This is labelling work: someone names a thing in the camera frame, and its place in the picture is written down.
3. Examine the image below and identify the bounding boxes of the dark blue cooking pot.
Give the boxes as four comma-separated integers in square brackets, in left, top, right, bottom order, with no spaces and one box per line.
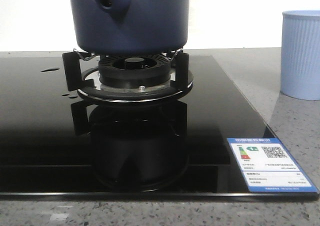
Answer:
[70,0,190,55]

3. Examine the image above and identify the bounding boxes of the black glass gas stove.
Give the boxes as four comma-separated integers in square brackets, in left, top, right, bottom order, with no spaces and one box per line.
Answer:
[0,55,320,201]

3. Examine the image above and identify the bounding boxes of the light blue ribbed cup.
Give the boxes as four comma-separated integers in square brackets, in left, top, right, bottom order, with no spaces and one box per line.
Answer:
[280,10,320,101]

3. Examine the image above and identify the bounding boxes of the black metal pot support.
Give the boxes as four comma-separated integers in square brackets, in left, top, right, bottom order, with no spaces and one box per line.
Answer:
[62,49,193,105]

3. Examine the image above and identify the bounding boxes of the black round gas burner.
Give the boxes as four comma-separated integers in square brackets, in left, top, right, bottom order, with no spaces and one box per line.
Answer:
[98,54,171,89]

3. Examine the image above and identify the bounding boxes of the blue energy rating sticker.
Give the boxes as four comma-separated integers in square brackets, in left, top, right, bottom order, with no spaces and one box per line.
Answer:
[227,138,319,193]

